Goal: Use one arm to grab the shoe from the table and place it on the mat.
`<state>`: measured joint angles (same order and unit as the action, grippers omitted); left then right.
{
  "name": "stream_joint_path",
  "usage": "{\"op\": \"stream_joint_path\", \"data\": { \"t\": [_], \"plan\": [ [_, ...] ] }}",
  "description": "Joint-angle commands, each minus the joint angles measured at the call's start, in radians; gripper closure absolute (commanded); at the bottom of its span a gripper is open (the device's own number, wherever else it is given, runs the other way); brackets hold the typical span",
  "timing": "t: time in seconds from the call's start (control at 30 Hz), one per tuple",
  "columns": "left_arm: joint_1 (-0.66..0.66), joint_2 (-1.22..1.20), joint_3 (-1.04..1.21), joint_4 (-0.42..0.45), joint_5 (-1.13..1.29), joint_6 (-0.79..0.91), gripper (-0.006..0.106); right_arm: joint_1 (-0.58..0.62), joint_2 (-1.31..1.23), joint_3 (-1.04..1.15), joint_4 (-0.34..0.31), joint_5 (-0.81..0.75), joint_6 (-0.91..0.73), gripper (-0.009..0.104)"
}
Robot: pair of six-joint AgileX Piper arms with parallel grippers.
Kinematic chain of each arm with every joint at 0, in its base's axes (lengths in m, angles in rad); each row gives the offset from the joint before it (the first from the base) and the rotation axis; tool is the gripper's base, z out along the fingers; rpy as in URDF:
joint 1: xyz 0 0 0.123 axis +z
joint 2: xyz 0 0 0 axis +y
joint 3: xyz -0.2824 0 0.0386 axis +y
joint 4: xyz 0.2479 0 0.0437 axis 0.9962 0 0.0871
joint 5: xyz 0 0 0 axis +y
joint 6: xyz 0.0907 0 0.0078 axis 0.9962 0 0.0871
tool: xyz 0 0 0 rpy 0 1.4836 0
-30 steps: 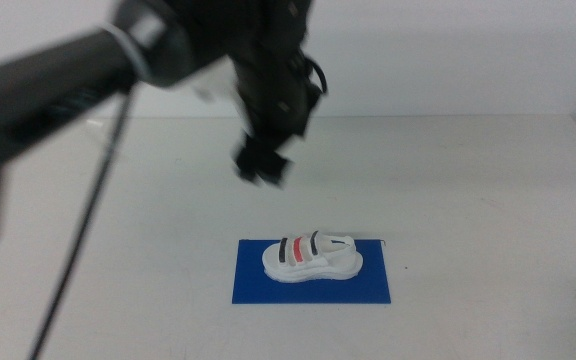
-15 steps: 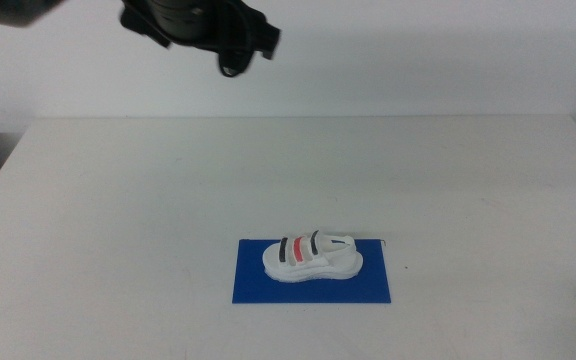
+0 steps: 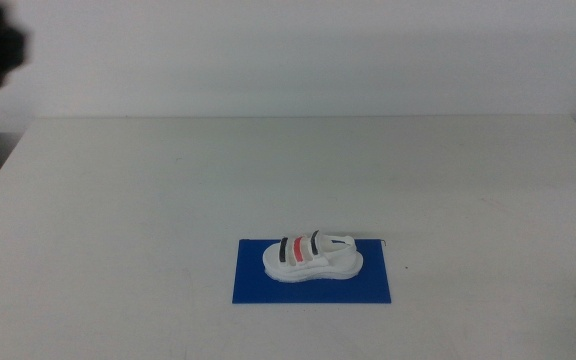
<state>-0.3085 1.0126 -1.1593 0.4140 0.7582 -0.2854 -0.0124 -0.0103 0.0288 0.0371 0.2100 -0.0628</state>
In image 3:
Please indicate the blue rectangular mat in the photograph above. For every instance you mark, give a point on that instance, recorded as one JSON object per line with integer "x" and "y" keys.
{"x": 253, "y": 290}

